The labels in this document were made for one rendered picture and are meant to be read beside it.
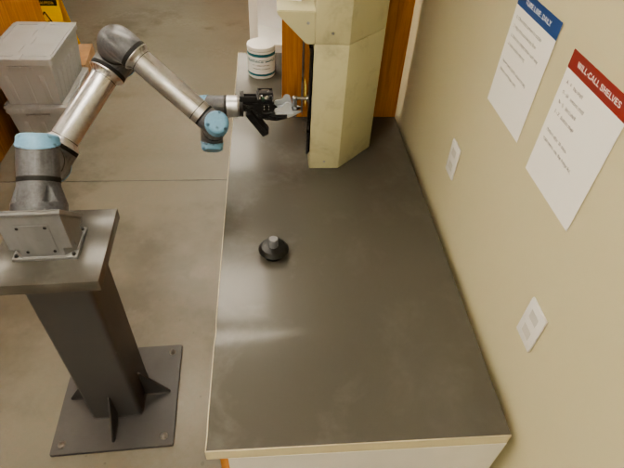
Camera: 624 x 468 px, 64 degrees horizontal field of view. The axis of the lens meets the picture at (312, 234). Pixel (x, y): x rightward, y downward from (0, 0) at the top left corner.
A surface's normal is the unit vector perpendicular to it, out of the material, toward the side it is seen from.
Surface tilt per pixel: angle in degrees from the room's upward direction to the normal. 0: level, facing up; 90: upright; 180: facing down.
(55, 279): 0
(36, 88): 96
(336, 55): 90
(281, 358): 0
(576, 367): 90
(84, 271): 0
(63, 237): 90
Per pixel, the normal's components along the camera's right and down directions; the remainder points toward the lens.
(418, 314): 0.04, -0.73
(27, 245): 0.11, 0.69
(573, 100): -1.00, 0.02
